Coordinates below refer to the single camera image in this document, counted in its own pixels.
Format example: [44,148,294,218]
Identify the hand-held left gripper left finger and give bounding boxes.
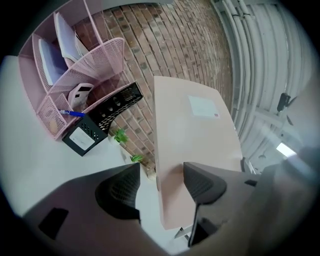
[21,161,162,256]

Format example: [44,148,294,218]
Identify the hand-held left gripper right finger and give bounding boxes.
[183,161,272,249]

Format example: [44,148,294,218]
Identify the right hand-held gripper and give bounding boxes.
[240,156,260,175]

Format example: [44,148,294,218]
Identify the pink folder box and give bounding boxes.
[152,75,244,231]

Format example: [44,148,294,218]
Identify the black mesh file holder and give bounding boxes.
[61,81,144,158]

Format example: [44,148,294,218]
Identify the rectangular ceiling light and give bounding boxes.
[275,141,296,158]

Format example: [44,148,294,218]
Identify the spiky green potted plant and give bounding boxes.
[129,154,146,164]

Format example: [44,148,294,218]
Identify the leafy green potted plant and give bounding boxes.
[113,128,130,144]

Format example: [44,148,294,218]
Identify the blue pen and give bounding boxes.
[59,109,86,118]

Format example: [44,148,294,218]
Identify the white ceiling pipes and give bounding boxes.
[212,0,308,161]

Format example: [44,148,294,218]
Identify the pink mesh desk organizer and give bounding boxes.
[17,0,131,141]

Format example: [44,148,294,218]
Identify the white paper stack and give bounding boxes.
[37,38,69,86]
[53,11,90,63]

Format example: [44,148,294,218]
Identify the black head camera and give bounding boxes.
[276,92,298,113]

